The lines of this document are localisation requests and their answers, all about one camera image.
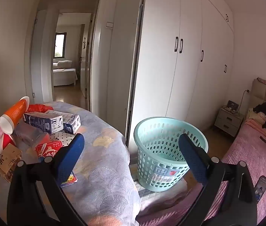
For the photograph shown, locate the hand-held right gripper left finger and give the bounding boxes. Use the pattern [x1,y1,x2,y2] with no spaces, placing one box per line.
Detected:
[7,134,87,226]

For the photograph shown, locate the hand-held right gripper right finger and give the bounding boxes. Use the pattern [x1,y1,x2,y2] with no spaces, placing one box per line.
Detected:
[178,134,258,226]

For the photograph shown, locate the teal plastic laundry basket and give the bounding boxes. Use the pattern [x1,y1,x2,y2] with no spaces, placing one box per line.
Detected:
[133,116,209,192]

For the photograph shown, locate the blue and white carton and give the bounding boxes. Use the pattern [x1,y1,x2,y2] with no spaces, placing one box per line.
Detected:
[55,112,81,135]
[23,111,64,135]

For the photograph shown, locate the red plastic bag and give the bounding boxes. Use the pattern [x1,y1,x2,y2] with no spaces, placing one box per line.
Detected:
[26,104,55,115]

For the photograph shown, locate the red and white paper cup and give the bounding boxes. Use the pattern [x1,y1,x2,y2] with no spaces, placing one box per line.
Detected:
[0,132,16,157]

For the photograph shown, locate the white dotted box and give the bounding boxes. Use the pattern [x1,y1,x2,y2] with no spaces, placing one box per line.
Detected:
[51,131,77,147]

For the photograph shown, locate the red card box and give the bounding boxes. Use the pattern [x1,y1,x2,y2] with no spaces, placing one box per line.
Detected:
[35,140,78,188]

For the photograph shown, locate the brown cardboard box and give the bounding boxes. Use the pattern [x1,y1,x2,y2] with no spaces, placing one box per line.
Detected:
[0,144,23,183]

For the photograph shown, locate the orange paper cup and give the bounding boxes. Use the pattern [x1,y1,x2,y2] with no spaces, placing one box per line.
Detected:
[0,96,30,135]

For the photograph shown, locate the white nightstand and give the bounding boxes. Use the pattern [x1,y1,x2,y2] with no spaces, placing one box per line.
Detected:
[214,107,244,137]

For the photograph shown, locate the pink bedspread bed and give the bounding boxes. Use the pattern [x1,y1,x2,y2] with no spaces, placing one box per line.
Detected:
[136,113,266,226]

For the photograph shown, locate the small dark desk clock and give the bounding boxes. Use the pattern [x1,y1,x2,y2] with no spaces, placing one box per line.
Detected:
[226,100,240,111]

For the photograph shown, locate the smartphone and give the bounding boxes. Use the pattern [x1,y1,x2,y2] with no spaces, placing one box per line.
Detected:
[255,175,266,203]

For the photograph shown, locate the pale folded clothes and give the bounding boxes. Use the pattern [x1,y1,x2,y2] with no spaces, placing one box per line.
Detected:
[246,108,266,123]

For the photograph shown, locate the white sofa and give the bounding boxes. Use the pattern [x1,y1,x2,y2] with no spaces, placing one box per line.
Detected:
[53,60,78,86]

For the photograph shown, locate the white wardrobe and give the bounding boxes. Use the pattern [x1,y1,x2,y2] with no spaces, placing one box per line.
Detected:
[128,0,234,144]

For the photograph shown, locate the beige padded headboard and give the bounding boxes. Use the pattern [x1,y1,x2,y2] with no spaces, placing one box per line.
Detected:
[248,79,266,113]

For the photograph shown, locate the white sliding door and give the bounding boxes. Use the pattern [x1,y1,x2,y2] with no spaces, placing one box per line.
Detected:
[90,0,146,146]

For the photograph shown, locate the dark framed window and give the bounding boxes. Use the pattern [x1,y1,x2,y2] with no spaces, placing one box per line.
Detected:
[54,33,66,59]

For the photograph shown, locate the charger cable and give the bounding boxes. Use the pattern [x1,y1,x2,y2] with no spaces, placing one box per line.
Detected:
[238,89,250,114]

